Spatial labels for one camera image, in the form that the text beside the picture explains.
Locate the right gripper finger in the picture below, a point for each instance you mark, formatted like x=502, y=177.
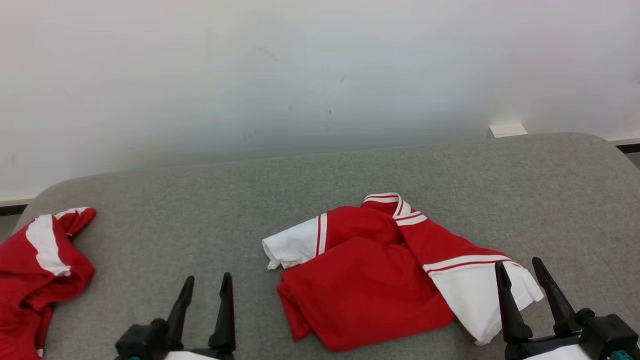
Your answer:
x=560, y=315
x=512, y=320

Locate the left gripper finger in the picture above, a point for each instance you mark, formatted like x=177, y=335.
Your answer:
x=224, y=325
x=179, y=320

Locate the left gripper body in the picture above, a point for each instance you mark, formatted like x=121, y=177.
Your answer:
x=200, y=356

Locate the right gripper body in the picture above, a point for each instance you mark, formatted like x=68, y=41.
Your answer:
x=540, y=351

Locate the red shirt with white sleeves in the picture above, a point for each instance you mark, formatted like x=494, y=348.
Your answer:
x=360, y=290

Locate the red shorts with white stripe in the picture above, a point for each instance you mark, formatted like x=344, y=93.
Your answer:
x=30, y=300

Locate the dark metal baseboard strip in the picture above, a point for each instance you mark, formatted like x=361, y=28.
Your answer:
x=630, y=148

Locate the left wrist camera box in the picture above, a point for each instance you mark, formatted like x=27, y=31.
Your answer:
x=142, y=340

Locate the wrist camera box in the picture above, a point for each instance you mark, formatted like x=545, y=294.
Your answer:
x=607, y=335
x=142, y=340

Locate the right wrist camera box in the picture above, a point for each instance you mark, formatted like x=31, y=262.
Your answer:
x=607, y=335

